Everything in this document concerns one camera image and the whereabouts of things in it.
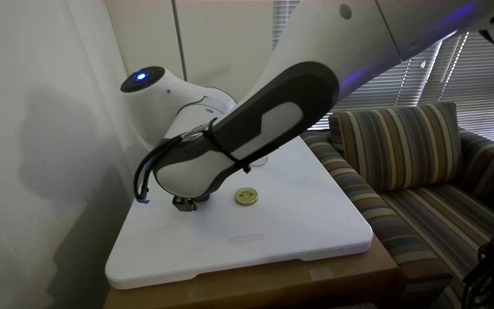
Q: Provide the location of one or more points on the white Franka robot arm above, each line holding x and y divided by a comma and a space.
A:
292, 34

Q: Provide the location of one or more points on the gold metal jar lid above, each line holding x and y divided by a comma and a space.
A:
246, 196

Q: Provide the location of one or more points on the striped sofa cushion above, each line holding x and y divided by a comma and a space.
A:
395, 146

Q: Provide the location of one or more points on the white table board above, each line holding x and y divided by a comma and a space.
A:
247, 240

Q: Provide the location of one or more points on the striped sofa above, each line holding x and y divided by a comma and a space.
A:
429, 228

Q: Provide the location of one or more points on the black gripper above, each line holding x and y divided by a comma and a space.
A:
189, 202

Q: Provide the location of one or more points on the brown wooden table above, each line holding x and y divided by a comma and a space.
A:
258, 285

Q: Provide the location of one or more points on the white window blinds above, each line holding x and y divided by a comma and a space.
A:
429, 74

